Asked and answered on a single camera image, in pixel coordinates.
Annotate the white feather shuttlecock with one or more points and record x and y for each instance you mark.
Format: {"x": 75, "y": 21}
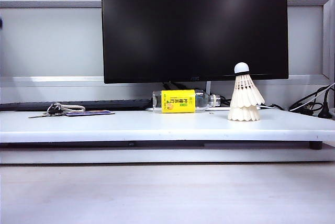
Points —
{"x": 246, "y": 90}
{"x": 243, "y": 115}

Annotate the clear bottle yellow label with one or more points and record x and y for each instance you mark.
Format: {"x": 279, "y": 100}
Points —
{"x": 178, "y": 101}

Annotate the white desk riser board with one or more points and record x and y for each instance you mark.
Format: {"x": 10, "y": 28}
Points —
{"x": 167, "y": 129}

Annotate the silver flat adapter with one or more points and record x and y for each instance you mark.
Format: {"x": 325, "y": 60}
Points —
{"x": 222, "y": 108}

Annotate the black computer monitor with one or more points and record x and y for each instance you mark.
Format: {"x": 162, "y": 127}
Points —
{"x": 193, "y": 25}

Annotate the purple orange key card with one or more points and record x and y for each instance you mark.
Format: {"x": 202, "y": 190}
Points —
{"x": 89, "y": 113}

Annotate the bunch of metal keys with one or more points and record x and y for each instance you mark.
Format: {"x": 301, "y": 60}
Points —
{"x": 53, "y": 111}

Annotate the grey aluminium office partition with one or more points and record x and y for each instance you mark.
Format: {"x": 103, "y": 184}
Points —
{"x": 52, "y": 51}

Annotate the black computer keyboard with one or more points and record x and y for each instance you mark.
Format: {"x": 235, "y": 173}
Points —
{"x": 26, "y": 105}

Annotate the black riser foot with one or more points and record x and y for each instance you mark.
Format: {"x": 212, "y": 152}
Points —
{"x": 316, "y": 145}

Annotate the black power plug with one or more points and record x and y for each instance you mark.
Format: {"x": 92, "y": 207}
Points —
{"x": 325, "y": 109}

